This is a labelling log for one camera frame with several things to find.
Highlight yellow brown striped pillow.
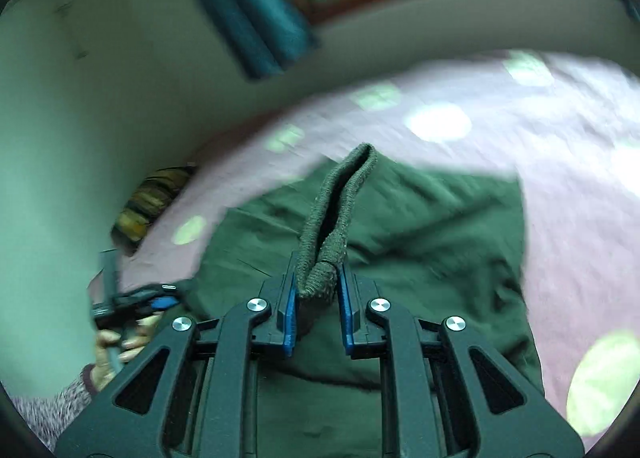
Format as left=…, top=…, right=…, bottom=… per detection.
left=112, top=165, right=197, bottom=245

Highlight person's left hand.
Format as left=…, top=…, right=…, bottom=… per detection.
left=90, top=314, right=163, bottom=389

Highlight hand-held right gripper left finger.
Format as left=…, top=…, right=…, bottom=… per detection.
left=55, top=252, right=301, bottom=458

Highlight pink bed sheet green dots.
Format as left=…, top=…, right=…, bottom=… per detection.
left=117, top=49, right=640, bottom=449

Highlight teal curtain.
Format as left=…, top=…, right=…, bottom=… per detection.
left=172, top=0, right=318, bottom=82

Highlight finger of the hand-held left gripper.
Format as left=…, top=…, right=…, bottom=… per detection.
left=144, top=280, right=197, bottom=315

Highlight person's left forearm knit sleeve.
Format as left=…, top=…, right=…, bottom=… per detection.
left=10, top=363, right=100, bottom=454

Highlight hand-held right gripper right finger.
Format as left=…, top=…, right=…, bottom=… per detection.
left=336, top=267, right=584, bottom=458

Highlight dark green pants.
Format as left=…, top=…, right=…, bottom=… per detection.
left=192, top=142, right=547, bottom=458

